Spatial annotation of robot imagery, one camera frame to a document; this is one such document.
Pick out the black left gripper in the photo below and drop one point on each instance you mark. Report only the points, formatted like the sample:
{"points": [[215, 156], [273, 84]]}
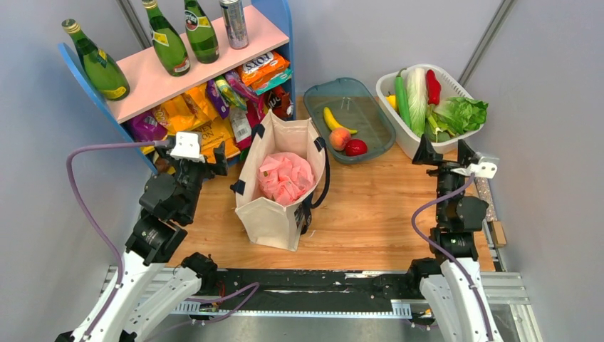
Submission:
{"points": [[221, 167]]}

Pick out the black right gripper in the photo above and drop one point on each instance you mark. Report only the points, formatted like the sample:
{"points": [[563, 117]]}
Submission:
{"points": [[425, 154]]}

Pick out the green lettuce leaf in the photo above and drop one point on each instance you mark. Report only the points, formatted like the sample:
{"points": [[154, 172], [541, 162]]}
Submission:
{"points": [[462, 115]]}

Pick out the pink plastic grocery bag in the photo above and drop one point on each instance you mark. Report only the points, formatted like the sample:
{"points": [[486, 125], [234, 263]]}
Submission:
{"points": [[285, 177]]}

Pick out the red chili pepper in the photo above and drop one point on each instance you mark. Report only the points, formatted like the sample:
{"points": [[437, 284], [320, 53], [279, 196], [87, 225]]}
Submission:
{"points": [[433, 88]]}

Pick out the cream canvas tote bag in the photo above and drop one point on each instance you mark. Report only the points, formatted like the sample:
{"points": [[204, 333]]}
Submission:
{"points": [[265, 221]]}

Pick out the long green chili pepper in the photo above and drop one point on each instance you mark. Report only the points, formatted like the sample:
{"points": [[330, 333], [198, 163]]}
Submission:
{"points": [[401, 95]]}

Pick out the red pomegranate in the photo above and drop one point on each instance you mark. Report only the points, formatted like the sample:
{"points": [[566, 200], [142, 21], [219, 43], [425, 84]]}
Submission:
{"points": [[355, 147]]}

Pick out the orange foxs candy bag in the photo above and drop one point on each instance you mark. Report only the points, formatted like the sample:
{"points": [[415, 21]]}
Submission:
{"points": [[260, 70]]}

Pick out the orange pink peach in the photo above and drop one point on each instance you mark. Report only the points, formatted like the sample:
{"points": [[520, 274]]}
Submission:
{"points": [[339, 138]]}

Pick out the yellow banana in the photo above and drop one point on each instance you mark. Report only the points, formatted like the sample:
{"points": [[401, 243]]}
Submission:
{"points": [[332, 123]]}

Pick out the red hand cooked chips bag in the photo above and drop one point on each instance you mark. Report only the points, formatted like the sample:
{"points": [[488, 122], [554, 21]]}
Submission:
{"points": [[244, 120]]}

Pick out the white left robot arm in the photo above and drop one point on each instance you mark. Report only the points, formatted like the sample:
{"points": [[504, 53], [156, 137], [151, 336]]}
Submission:
{"points": [[168, 205]]}

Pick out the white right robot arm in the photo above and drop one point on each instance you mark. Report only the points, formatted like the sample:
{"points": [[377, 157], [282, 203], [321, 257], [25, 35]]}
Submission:
{"points": [[451, 279]]}

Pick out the green leafy vegetable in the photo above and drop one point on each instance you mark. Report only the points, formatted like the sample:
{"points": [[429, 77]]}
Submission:
{"points": [[436, 130]]}

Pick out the honey dijon chips bag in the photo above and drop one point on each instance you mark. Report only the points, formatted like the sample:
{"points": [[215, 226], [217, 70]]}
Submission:
{"points": [[214, 133]]}

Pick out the glass tube of beads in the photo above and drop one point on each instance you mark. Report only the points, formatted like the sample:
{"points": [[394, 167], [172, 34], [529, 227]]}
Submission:
{"points": [[484, 193]]}

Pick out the purple candy packet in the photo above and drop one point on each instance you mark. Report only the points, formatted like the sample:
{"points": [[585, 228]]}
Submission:
{"points": [[217, 100]]}

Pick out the orange snack bag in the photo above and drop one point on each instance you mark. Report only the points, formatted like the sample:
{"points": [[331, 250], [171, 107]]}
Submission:
{"points": [[186, 111]]}

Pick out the colourful striped candy packet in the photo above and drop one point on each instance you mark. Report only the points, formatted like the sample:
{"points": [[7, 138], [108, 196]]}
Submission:
{"points": [[229, 94]]}

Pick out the yellow bell pepper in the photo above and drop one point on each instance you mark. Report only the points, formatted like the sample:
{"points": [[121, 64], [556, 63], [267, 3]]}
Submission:
{"points": [[392, 100]]}

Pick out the napa cabbage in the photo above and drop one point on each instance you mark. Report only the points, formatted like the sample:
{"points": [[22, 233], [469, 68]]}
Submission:
{"points": [[416, 87]]}

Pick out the purple snack bag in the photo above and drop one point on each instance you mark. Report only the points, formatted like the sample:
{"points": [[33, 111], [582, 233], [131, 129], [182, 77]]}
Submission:
{"points": [[145, 127]]}

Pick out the red dark snack bag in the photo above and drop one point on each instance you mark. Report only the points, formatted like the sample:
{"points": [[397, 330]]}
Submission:
{"points": [[278, 101]]}

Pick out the pink candy packet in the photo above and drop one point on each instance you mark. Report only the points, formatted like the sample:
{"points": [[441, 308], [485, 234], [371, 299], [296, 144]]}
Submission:
{"points": [[236, 83]]}

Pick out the teal foxs candy bag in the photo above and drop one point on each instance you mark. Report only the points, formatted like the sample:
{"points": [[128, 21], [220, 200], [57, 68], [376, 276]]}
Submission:
{"points": [[275, 81]]}

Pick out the teal transparent plastic tray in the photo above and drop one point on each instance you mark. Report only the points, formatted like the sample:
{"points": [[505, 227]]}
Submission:
{"points": [[353, 106]]}

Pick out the blue pink snack shelf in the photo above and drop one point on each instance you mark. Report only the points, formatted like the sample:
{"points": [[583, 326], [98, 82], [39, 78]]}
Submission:
{"points": [[269, 25]]}

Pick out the green glass bottle right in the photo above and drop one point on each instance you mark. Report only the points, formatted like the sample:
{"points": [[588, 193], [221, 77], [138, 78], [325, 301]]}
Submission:
{"points": [[200, 33]]}

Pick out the green glass bottle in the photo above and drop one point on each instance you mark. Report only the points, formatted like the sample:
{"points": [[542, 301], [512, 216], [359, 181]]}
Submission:
{"points": [[101, 69], [200, 33], [168, 45]]}

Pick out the green glass bottle middle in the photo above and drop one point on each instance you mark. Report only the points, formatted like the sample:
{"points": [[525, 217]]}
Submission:
{"points": [[168, 45]]}

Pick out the green glass bottle left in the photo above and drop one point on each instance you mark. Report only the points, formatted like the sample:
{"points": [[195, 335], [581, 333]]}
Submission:
{"points": [[101, 69]]}

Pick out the silver drink can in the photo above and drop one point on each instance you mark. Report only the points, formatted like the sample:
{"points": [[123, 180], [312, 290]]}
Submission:
{"points": [[234, 21]]}

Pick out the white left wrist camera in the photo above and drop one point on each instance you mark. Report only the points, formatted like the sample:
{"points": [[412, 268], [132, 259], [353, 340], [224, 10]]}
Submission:
{"points": [[187, 146]]}

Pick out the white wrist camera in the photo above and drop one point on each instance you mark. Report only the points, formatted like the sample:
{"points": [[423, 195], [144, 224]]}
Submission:
{"points": [[480, 165], [187, 146]]}

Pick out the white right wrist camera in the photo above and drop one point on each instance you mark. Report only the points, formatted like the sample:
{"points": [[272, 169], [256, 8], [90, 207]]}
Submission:
{"points": [[480, 165]]}

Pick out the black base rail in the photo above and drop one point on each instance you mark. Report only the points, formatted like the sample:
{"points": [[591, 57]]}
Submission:
{"points": [[320, 291]]}

